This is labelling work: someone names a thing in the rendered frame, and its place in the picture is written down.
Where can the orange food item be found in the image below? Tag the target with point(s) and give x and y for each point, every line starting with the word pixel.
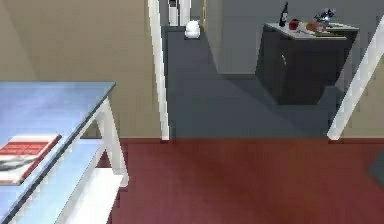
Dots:
pixel 313 26

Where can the dark wine bottle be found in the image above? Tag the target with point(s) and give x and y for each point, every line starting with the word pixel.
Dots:
pixel 284 15

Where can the dark cabinet with pale top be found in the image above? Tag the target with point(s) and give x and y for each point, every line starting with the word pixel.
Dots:
pixel 300 66

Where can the white door frame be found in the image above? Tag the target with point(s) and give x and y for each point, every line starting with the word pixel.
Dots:
pixel 159 66

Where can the blue glass top white table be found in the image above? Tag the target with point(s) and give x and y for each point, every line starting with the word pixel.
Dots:
pixel 50 103

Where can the red apple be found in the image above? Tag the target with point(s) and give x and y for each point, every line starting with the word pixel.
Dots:
pixel 294 24

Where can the red and white book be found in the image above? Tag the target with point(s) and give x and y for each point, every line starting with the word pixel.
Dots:
pixel 26 153

